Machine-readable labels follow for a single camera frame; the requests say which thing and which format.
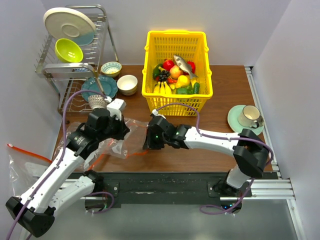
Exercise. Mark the crumpled clear plastic bag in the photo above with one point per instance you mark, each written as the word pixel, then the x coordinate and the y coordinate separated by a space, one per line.
pixel 70 128

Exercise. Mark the clear zip top bag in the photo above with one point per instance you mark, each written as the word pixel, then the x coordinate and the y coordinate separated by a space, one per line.
pixel 131 145

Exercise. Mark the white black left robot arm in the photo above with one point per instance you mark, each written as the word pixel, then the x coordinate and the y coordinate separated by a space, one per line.
pixel 36 209

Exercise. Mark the lime green bowl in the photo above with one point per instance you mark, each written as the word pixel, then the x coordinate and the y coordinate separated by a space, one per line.
pixel 67 51

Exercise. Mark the white cream bowl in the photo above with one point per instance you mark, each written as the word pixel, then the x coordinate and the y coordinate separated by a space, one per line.
pixel 127 85

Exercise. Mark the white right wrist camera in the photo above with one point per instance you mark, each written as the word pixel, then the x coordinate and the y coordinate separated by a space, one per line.
pixel 155 114

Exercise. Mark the metal dish rack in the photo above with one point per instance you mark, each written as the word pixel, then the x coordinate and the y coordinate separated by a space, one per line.
pixel 68 78

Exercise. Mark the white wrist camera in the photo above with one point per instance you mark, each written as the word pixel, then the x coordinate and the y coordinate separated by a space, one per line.
pixel 115 107
pixel 155 114

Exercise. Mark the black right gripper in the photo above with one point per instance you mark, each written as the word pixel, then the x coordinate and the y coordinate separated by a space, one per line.
pixel 149 143

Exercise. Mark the green toy bell pepper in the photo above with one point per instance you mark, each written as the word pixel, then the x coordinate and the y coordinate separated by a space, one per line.
pixel 184 91

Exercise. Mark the dark green toy pepper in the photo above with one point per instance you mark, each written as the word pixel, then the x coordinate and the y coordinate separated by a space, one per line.
pixel 157 72

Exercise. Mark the clear bag red zipper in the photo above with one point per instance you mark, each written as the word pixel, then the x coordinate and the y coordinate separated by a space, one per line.
pixel 25 167

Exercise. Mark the toy peach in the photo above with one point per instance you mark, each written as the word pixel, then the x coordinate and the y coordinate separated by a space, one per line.
pixel 175 72

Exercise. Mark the yellow plastic basket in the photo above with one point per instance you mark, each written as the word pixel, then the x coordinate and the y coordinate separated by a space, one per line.
pixel 192 46

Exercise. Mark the yellow toy banana bunch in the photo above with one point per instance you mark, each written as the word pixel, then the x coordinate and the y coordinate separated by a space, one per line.
pixel 162 88

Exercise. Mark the cream enamel mug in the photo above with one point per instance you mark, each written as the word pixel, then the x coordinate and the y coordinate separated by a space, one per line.
pixel 251 117

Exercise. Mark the yellow toy pear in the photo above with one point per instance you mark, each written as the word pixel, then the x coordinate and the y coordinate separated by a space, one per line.
pixel 183 81

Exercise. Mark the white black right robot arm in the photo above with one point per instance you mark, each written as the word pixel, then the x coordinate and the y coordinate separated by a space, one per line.
pixel 249 152

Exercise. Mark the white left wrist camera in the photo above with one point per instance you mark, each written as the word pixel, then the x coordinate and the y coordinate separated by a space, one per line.
pixel 115 107

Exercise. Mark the green toy cucumber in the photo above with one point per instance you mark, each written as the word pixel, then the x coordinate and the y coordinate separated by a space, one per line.
pixel 196 88

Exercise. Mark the mint green saucer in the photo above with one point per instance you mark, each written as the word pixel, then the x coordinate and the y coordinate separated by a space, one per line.
pixel 232 119

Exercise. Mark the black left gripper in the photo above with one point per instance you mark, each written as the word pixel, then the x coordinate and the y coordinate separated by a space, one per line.
pixel 123 130

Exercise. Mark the grey toy fish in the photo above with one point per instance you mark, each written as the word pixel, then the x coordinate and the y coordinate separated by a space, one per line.
pixel 184 66

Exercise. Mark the large cream blue plate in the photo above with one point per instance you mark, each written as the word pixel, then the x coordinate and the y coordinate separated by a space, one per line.
pixel 68 23

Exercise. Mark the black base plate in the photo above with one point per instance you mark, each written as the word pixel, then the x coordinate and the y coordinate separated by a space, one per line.
pixel 167 188

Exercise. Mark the black toy grapes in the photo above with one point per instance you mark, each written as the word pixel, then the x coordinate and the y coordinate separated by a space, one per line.
pixel 164 76

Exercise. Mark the teal patterned small bowl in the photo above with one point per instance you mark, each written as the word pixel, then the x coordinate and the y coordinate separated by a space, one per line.
pixel 111 69

